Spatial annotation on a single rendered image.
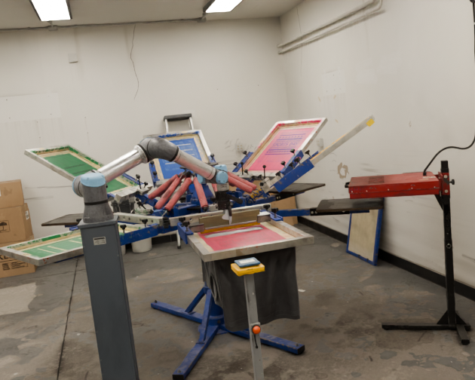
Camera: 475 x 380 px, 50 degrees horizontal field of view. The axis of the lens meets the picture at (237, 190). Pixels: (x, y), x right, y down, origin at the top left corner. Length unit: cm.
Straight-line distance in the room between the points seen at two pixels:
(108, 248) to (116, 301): 28
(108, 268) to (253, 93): 521
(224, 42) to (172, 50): 74
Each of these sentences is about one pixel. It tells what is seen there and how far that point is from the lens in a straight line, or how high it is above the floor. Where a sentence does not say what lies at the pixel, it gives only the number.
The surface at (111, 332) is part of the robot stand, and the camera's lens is 274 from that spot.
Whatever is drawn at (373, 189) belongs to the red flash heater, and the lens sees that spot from 351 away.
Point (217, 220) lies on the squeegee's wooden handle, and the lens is 313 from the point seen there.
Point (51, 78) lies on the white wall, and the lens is 720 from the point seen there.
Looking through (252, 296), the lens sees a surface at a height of 80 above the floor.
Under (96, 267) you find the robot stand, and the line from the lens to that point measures 264.
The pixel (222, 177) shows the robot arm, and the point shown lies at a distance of 291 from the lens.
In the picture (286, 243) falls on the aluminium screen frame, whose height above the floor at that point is 97.
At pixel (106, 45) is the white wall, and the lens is 724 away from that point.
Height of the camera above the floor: 163
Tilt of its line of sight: 8 degrees down
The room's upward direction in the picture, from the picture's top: 6 degrees counter-clockwise
